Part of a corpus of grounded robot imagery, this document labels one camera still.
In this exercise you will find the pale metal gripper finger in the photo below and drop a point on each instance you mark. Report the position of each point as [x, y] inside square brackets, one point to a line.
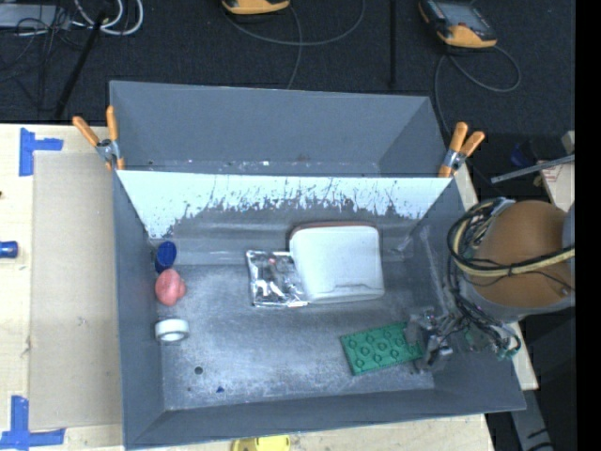
[425, 324]
[434, 356]

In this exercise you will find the dark green flat block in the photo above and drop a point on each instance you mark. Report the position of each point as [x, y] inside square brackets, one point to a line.
[375, 348]

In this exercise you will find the white box with brown lid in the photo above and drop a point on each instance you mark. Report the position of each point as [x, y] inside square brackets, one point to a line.
[338, 261]

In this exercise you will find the grey metal bin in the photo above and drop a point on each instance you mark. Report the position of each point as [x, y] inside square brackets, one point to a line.
[282, 360]

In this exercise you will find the silver foil packet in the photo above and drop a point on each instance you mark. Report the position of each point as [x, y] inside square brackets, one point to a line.
[272, 280]

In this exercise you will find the white tape roll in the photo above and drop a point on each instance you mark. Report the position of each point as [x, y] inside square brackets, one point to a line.
[172, 331]

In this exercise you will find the pink toy fruit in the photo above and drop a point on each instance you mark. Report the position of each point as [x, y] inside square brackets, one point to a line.
[169, 287]

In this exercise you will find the blue cylinder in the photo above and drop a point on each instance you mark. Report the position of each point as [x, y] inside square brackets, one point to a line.
[165, 255]

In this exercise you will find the brown cardboard board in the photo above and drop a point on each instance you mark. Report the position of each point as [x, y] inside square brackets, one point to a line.
[75, 299]

